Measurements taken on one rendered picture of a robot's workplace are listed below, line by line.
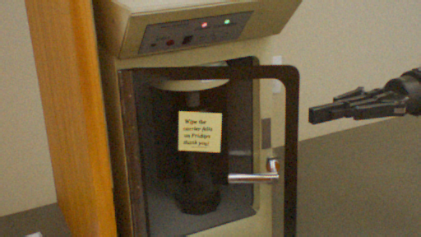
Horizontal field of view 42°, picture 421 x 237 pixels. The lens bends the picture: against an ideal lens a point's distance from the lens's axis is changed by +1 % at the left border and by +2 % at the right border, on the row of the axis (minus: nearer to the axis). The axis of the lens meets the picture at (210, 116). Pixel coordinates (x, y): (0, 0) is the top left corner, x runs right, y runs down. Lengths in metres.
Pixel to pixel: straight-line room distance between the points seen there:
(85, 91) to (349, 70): 1.11
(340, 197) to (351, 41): 0.56
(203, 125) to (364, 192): 0.62
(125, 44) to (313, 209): 0.70
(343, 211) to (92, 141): 0.71
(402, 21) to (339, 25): 0.25
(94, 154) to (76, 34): 0.20
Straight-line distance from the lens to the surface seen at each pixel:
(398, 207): 1.43
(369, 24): 1.82
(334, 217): 1.36
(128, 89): 0.96
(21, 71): 1.38
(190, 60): 1.01
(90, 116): 0.88
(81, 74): 0.85
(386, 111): 1.08
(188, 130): 0.97
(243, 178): 0.96
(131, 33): 0.87
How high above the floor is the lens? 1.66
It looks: 22 degrees down
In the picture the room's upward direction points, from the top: 2 degrees counter-clockwise
